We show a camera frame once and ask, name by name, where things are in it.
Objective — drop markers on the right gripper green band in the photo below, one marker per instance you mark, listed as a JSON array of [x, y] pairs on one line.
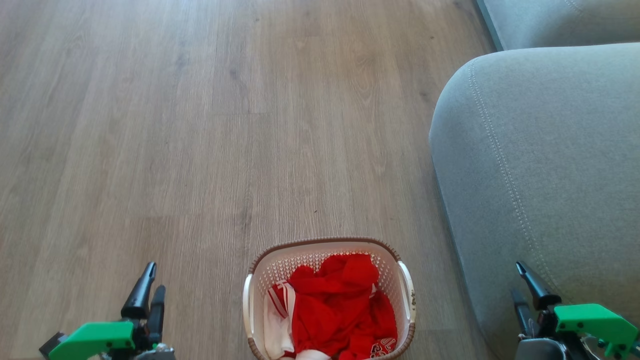
[[595, 320]]

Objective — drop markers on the grey fabric sofa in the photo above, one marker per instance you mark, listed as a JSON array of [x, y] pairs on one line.
[[540, 165]]

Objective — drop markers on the white woven plastic laundry basket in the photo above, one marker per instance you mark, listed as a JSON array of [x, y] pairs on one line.
[[257, 295]]

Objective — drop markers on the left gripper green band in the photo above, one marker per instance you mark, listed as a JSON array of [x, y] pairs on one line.
[[95, 337]]

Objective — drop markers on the white garment with red stripes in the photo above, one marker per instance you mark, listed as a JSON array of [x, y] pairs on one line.
[[276, 325]]

